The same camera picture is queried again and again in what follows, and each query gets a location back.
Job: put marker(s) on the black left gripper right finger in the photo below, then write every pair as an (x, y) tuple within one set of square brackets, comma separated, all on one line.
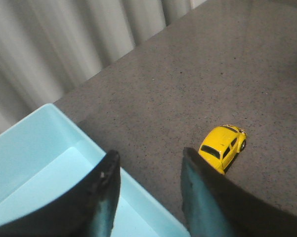
[(214, 206)]

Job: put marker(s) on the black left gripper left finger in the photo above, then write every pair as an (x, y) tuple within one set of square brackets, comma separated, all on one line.
[(86, 210)]

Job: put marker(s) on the yellow toy beetle car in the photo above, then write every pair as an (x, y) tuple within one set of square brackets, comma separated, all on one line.
[(221, 145)]

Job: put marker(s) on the light blue plastic box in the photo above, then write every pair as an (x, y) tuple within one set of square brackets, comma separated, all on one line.
[(45, 154)]

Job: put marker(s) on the grey pleated curtain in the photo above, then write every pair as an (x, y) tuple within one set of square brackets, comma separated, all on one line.
[(49, 47)]

